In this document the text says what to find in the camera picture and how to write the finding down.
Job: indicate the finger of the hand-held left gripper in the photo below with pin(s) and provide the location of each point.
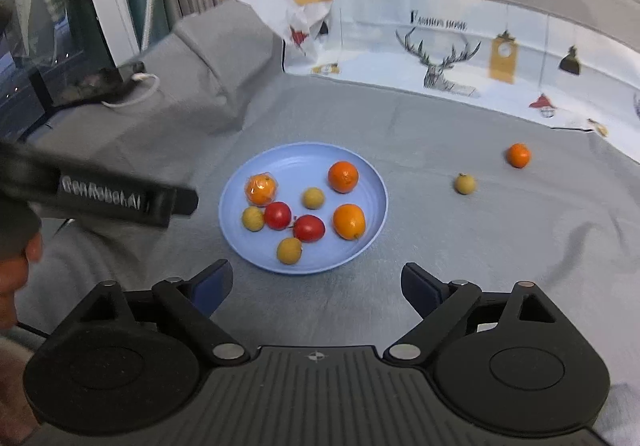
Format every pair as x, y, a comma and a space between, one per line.
184, 201

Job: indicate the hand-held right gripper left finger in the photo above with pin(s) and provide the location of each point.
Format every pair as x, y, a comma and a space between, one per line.
216, 284

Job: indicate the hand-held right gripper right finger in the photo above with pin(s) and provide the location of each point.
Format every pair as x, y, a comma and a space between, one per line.
416, 284

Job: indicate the yellow-brown longan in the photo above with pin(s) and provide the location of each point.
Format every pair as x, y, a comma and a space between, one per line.
313, 198
253, 218
289, 250
464, 183

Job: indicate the plastic-wrapped tangerine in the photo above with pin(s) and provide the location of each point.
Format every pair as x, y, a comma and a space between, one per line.
261, 190

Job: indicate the orange tangerine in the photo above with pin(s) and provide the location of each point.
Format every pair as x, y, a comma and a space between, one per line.
349, 221
518, 156
343, 177

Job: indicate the red cherry tomato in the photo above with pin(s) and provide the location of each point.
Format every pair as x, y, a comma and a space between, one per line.
277, 215
309, 228

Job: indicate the light blue plate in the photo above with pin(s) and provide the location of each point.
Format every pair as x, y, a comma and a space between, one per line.
305, 161

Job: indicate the person's left forearm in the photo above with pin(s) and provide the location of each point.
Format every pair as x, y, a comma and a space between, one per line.
12, 376

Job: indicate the person's left hand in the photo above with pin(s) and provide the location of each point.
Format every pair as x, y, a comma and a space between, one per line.
15, 286

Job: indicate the grey bed sheet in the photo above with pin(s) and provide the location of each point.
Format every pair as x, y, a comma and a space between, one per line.
450, 226

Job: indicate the black smartphone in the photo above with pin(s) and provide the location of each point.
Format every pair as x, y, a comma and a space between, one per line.
95, 84

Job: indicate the white deer print sheet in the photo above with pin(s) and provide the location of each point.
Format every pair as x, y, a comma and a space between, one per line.
375, 36

